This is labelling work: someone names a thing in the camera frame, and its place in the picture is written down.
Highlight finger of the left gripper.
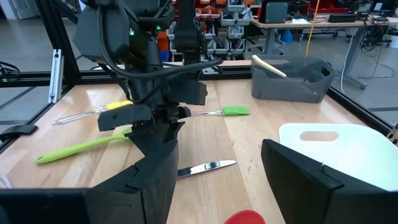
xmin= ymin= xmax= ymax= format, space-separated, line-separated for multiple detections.
xmin=129 ymin=124 xmax=158 ymax=152
xmin=169 ymin=119 xmax=187 ymax=142

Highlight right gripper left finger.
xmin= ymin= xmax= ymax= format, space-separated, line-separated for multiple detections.
xmin=89 ymin=139 xmax=180 ymax=224

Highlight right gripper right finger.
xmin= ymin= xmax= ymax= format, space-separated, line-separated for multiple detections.
xmin=261 ymin=138 xmax=345 ymax=224

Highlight yellow spatula clear handle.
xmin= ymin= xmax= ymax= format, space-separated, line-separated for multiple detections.
xmin=51 ymin=100 xmax=134 ymax=126

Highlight cream-handled table knife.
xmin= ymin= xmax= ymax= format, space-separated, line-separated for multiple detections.
xmin=251 ymin=54 xmax=318 ymax=96
xmin=177 ymin=159 xmax=239 ymax=179

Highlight red silicone spoon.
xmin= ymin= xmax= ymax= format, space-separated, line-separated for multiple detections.
xmin=224 ymin=209 xmax=267 ymax=224

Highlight green spatula clear handle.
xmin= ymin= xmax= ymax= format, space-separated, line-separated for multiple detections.
xmin=186 ymin=105 xmax=251 ymax=118

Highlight white plastic bin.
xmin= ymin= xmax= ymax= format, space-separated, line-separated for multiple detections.
xmin=279 ymin=123 xmax=398 ymax=192

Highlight lime green silicone spoon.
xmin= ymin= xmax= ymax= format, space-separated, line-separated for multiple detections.
xmin=35 ymin=128 xmax=133 ymax=165

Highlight grey translucent plastic bin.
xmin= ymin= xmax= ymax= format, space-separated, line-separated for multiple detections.
xmin=251 ymin=55 xmax=337 ymax=104

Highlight storage shelf with bins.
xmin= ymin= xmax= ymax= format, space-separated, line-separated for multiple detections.
xmin=157 ymin=0 xmax=259 ymax=62

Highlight pink metal box grater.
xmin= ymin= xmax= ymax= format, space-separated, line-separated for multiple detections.
xmin=387 ymin=123 xmax=398 ymax=147

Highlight black table clamp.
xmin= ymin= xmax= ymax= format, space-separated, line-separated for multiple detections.
xmin=0 ymin=124 xmax=38 ymax=142

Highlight wooden-top background desk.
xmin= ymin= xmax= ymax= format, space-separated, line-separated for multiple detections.
xmin=250 ymin=14 xmax=398 ymax=91

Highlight red storage bins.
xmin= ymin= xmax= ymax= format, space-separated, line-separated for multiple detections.
xmin=310 ymin=0 xmax=351 ymax=15

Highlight silver corner bracket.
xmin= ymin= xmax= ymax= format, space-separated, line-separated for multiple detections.
xmin=48 ymin=49 xmax=65 ymax=104

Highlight yellow hanging cable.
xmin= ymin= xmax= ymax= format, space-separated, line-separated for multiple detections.
xmin=305 ymin=0 xmax=321 ymax=58

